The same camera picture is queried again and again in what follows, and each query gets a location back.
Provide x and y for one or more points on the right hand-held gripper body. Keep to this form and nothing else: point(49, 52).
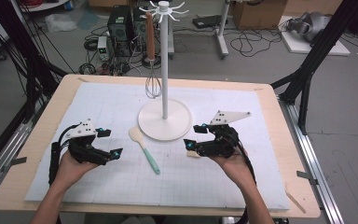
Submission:
point(222, 144)

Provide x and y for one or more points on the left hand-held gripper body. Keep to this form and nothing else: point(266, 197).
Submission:
point(84, 149)

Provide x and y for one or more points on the white utensil stand with hooks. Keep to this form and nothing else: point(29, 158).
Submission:
point(167, 127)

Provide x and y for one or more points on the person's right hand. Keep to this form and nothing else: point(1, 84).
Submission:
point(234, 168)

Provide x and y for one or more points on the person's left hand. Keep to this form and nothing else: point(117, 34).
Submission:
point(70, 172)

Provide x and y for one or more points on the white grid mat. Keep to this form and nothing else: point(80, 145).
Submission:
point(174, 183)

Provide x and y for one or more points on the wooden table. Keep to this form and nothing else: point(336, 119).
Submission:
point(295, 130)

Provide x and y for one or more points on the small white power supply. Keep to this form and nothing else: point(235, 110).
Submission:
point(102, 46)

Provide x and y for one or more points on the thin wooden stick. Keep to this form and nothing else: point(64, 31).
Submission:
point(295, 200)

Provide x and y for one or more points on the white metal stand leg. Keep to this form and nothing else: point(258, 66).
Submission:
point(222, 31)

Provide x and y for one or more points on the black computer tower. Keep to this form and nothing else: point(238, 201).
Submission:
point(119, 28)

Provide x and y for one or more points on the black flat device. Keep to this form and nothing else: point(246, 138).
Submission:
point(206, 21)

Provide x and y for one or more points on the clear plastic bag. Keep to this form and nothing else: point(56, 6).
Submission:
point(60, 22)

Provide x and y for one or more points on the cardboard box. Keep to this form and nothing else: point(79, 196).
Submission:
point(258, 14)

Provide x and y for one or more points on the white flat board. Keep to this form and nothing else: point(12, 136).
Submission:
point(317, 48)

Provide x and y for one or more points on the white round table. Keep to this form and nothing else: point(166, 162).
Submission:
point(46, 5)

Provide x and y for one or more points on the grey headset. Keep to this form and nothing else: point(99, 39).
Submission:
point(310, 25)

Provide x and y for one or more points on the grey bracket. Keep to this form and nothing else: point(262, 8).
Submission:
point(17, 161)
point(306, 175)

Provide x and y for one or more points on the aluminium rail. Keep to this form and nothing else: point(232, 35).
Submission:
point(3, 155)
point(310, 161)

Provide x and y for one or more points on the black frame post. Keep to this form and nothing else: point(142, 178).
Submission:
point(18, 40)
point(323, 46)

